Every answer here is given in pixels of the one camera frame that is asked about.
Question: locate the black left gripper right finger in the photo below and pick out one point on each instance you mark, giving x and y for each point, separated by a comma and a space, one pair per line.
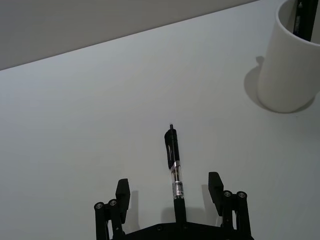
217, 192

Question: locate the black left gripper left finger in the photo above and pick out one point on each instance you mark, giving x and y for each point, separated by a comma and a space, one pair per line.
122, 197

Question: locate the black clear retractable pen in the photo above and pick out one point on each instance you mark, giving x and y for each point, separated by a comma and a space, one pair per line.
175, 172

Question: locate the white cylindrical pen cup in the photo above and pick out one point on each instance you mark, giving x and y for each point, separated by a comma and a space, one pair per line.
287, 67

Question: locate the black pen with label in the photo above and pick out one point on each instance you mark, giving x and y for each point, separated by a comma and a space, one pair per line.
301, 20

